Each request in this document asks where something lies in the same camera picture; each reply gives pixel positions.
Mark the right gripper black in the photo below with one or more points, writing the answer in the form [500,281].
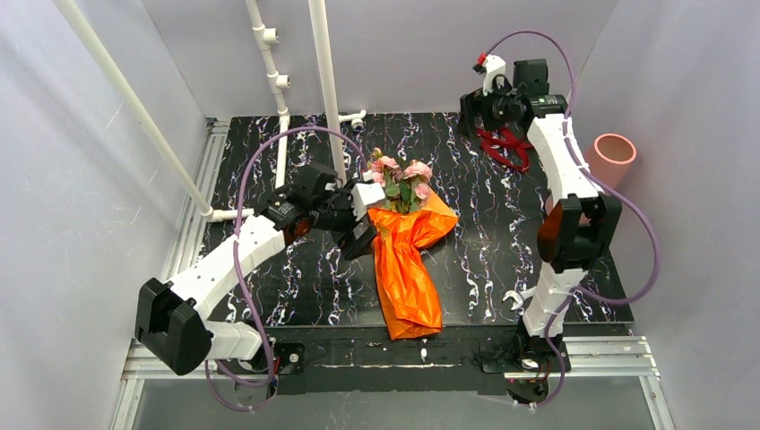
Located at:
[471,111]

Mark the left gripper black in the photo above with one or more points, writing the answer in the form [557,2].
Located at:
[357,231]

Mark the dark red ribbon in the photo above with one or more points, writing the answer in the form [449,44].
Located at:
[497,144]

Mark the pink flower bunch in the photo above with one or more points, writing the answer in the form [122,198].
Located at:
[406,188]

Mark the orange wrapping paper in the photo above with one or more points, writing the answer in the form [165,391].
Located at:
[408,297]

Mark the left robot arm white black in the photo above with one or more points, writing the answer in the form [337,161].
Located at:
[173,317]

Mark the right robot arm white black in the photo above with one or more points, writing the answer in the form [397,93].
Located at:
[581,219]

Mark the pink cylindrical vase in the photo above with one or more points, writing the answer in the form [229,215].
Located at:
[608,158]

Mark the silver wrench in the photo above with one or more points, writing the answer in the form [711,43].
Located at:
[517,297]

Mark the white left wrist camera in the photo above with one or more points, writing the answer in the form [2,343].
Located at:
[366,194]

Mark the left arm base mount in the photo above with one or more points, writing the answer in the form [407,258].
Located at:
[288,358]

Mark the white PVC pipe frame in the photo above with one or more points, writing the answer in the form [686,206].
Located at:
[265,37]

